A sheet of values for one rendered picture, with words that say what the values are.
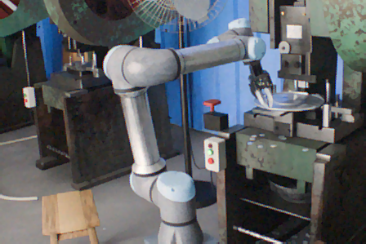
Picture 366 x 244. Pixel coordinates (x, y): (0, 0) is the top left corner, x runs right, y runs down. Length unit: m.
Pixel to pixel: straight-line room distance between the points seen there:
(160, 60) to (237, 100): 2.43
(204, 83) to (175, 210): 2.57
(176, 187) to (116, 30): 1.63
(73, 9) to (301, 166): 1.58
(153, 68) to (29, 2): 3.31
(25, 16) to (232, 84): 2.05
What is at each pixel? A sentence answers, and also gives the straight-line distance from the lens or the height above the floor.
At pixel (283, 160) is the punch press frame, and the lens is 1.88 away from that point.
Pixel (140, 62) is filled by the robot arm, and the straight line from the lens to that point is 1.32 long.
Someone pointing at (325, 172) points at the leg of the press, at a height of 0.58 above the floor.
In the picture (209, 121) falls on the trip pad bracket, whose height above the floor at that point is 0.68.
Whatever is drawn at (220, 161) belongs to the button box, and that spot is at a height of 0.54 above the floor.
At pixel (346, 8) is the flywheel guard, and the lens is 1.47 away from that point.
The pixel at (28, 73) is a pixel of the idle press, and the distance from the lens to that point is 4.76.
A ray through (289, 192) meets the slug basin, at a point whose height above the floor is 0.39.
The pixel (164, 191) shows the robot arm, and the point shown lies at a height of 0.66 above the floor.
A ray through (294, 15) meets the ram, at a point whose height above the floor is 1.13.
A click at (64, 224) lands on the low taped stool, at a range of 2.01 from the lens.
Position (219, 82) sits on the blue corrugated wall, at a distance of 3.82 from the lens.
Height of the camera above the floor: 1.26
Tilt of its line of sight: 13 degrees down
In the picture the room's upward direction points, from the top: 2 degrees counter-clockwise
